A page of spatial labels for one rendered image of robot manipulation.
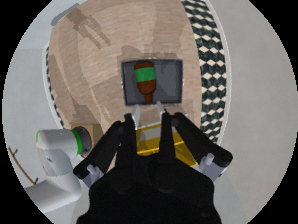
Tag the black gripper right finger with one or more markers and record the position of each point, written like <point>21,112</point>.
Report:
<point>211,158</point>

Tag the yellow crate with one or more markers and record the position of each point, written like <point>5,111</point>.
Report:
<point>148,139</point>

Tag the brown bottle with green label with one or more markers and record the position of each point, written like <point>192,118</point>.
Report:
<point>145,79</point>

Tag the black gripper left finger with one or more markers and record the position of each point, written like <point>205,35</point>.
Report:
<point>98,161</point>

